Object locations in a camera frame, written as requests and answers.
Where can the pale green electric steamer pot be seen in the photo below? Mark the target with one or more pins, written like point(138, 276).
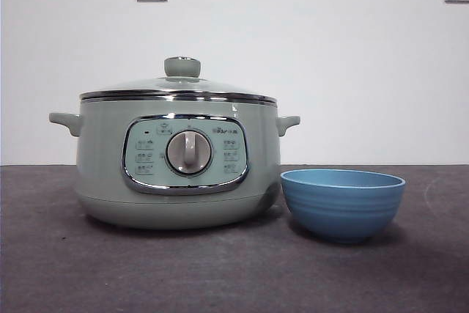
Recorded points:
point(106, 166)

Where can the glass lid with green knob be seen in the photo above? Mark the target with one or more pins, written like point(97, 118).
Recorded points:
point(182, 67)

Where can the blue ribbed bowl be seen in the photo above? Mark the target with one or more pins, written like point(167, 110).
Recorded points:
point(342, 210)

